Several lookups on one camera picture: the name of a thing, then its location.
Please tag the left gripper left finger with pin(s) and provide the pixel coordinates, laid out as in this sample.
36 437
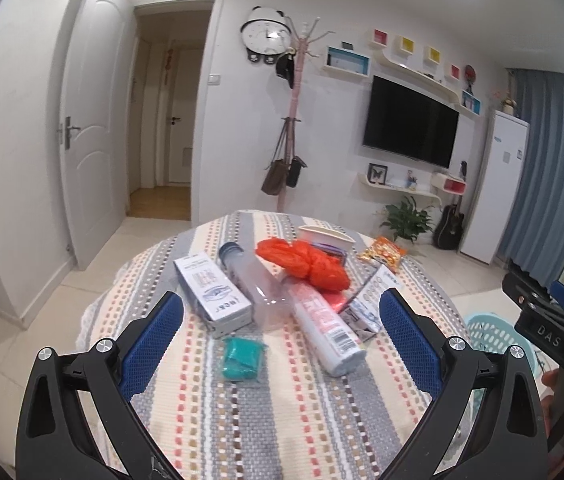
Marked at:
54 440

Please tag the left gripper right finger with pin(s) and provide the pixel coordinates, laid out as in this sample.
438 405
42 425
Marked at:
507 440

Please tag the light blue plastic basket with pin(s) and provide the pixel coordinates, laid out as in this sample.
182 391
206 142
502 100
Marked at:
490 333

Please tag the pink white tube canister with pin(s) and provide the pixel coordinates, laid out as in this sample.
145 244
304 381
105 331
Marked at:
337 348

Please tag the white blue long box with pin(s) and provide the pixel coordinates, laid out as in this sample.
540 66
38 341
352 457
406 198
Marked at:
361 311

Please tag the white small box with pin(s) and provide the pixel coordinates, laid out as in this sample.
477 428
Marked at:
217 301

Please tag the orange panda snack packet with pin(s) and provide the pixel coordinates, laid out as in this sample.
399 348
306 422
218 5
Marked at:
383 251

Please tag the clear plastic bottle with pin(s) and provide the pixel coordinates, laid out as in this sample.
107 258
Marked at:
271 306

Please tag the purple small carton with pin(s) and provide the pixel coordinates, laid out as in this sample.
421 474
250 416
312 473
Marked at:
337 253

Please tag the orange plastic bag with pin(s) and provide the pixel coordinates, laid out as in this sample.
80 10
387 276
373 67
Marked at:
303 261

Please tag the pink plastic pouch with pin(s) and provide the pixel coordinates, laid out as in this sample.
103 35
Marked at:
338 301

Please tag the black acoustic guitar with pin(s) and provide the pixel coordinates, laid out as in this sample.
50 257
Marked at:
449 230

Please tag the teal crumpled wrapper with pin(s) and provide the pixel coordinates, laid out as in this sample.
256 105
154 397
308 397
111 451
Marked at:
243 359

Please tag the green potted plant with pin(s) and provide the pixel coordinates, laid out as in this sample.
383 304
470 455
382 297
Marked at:
406 221

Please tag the white standing air conditioner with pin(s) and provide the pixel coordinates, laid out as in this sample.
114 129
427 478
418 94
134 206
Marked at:
496 189

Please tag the striped woven tablecloth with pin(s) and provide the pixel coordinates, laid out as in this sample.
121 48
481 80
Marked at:
293 421

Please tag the blue curtain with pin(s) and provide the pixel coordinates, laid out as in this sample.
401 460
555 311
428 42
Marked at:
534 236

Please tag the white curved upper shelf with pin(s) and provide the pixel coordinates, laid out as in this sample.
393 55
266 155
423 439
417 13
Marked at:
452 96

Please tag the black hanging pouch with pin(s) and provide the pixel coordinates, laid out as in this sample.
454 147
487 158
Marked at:
295 163

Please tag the brown hanging bag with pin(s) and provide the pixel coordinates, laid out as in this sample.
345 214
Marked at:
278 168

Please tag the white open door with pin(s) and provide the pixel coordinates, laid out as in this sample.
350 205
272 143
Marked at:
94 108

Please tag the black hanging hat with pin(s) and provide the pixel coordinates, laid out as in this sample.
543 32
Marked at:
285 68

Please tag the pink coat rack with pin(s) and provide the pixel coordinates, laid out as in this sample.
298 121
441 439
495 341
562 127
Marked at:
302 40

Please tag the pink white wall box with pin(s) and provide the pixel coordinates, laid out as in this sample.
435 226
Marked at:
448 184

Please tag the white lower wall shelf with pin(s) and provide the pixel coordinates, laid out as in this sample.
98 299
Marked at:
435 199

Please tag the butterfly picture frame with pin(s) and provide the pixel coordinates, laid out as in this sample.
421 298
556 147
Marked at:
377 174

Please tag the black wall television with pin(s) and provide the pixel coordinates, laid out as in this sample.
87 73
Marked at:
407 123

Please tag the blue white wall cubby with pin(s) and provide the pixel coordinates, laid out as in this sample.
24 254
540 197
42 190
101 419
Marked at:
343 61

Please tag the panda wall clock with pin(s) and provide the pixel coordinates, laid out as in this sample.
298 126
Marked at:
265 35

